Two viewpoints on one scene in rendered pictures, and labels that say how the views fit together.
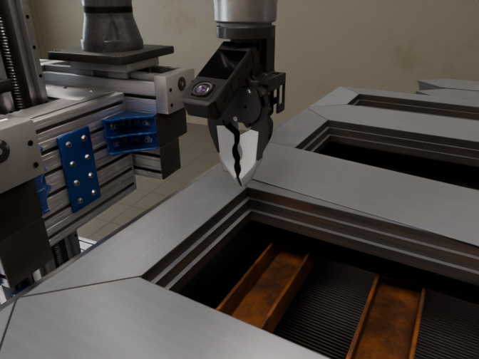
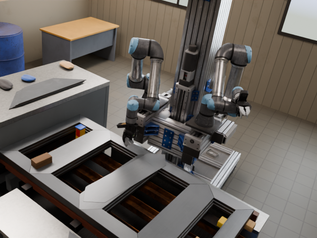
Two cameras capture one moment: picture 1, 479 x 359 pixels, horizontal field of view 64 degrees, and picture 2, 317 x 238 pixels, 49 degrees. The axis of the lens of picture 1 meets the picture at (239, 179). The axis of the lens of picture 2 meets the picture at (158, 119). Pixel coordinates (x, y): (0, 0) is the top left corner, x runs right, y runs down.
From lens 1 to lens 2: 2.50 m
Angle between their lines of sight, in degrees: 79
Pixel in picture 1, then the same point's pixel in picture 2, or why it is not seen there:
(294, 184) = (137, 161)
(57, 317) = (104, 133)
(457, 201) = (121, 183)
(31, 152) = (141, 122)
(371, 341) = not seen: hidden behind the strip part
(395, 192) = (128, 175)
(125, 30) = (199, 119)
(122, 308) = (104, 138)
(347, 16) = not seen: outside the picture
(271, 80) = (127, 131)
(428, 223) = (114, 174)
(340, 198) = (128, 166)
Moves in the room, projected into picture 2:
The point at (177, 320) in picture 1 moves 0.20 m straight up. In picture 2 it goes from (100, 141) to (101, 118)
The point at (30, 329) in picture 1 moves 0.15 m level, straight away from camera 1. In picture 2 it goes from (103, 131) to (120, 128)
